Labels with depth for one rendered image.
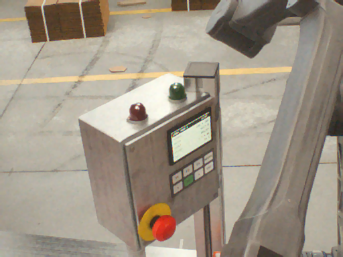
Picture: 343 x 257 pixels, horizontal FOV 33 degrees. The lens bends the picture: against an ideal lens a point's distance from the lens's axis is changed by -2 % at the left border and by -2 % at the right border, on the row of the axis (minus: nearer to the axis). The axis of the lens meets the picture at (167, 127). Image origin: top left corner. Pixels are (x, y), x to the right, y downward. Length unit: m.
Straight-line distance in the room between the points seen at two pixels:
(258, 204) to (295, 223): 0.04
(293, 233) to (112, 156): 0.27
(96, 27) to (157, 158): 4.16
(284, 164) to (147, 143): 0.21
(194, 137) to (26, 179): 2.54
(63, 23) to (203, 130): 4.16
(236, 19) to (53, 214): 2.12
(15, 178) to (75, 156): 0.36
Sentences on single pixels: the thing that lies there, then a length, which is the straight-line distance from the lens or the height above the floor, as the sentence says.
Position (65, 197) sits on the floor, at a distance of 3.09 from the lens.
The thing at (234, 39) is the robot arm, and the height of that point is 1.43.
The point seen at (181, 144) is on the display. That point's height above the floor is 1.43.
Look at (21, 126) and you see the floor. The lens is 3.80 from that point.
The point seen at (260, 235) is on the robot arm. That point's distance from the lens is 0.57.
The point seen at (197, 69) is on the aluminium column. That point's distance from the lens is 0.81.
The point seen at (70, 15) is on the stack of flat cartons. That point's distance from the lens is 4.89.
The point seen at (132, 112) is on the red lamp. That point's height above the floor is 1.49.
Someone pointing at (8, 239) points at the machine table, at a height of 0.83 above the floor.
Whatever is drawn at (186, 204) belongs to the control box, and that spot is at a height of 1.32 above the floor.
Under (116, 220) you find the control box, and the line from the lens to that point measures 0.83.
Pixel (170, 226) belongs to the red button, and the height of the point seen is 1.33.
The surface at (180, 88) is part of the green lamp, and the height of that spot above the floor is 1.49.
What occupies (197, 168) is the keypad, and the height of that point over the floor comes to 1.37.
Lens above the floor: 1.86
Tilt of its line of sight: 32 degrees down
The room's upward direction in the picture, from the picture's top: 6 degrees counter-clockwise
